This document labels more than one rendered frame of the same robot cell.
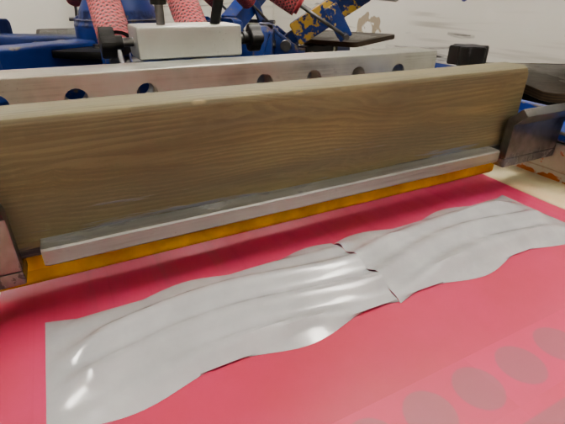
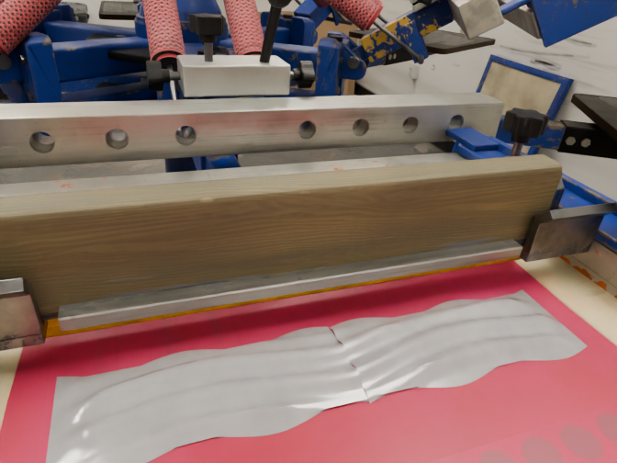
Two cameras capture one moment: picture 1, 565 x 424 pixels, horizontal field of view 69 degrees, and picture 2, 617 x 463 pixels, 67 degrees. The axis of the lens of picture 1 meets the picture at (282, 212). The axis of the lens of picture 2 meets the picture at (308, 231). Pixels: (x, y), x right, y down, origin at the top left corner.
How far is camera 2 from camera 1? 0.09 m
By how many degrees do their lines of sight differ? 6
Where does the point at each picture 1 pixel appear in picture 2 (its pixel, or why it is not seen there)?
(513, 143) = (538, 240)
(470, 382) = not seen: outside the picture
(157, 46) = (202, 84)
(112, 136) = (126, 228)
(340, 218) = (345, 298)
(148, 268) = (152, 332)
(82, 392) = (75, 450)
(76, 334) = (80, 393)
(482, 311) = (443, 423)
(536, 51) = not seen: outside the picture
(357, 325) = (321, 421)
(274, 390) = not seen: outside the picture
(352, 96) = (359, 195)
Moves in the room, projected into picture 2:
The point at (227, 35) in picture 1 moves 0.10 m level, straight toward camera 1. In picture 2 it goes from (274, 75) to (267, 98)
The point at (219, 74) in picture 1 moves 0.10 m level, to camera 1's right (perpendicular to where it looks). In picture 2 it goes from (260, 119) to (351, 129)
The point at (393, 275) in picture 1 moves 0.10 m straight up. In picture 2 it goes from (371, 373) to (396, 242)
